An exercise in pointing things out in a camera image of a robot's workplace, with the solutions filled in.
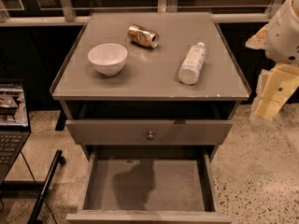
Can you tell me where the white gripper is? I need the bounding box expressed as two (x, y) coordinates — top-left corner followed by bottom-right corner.
(245, 24), (299, 119)

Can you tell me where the clear blue plastic bottle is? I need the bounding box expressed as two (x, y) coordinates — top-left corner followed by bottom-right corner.
(178, 42), (206, 85)

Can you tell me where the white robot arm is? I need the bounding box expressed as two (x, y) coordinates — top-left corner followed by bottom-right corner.
(246, 0), (299, 119)

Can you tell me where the grey wooden drawer cabinet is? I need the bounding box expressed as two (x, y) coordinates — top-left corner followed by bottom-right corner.
(50, 11), (252, 161)

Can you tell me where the round brass drawer knob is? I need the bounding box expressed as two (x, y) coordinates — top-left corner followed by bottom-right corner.
(147, 131), (154, 140)

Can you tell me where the open grey middle drawer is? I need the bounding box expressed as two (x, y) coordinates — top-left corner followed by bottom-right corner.
(66, 147), (232, 224)

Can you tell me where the grey top drawer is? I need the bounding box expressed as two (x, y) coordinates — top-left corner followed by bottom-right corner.
(66, 119), (232, 146)

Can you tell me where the crushed gold soda can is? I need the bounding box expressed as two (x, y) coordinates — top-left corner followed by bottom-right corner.
(127, 24), (159, 49)

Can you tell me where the white ceramic bowl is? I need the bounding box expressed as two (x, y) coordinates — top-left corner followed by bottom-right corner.
(88, 43), (128, 76)

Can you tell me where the black laptop stand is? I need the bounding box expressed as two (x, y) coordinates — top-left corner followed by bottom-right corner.
(1, 150), (66, 224)

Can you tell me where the black laptop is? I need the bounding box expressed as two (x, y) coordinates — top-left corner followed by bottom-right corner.
(0, 78), (31, 185)

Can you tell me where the metal window frame railing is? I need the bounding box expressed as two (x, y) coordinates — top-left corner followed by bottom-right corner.
(0, 0), (285, 26)

